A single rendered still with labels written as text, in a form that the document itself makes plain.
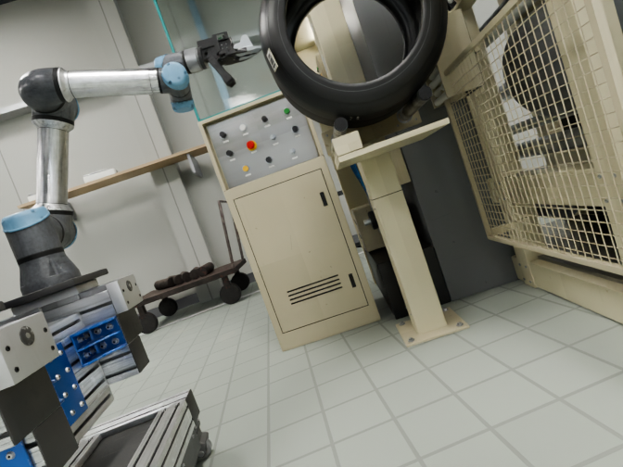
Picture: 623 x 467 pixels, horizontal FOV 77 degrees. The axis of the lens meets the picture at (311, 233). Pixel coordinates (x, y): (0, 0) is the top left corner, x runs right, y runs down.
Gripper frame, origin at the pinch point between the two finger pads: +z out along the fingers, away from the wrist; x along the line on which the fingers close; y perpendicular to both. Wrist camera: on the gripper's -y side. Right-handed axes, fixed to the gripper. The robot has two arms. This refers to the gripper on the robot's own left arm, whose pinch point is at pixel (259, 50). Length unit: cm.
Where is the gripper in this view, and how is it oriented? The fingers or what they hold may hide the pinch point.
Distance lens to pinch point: 147.3
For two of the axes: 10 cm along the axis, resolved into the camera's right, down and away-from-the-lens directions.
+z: 9.8, -2.1, -0.6
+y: -2.2, -9.7, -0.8
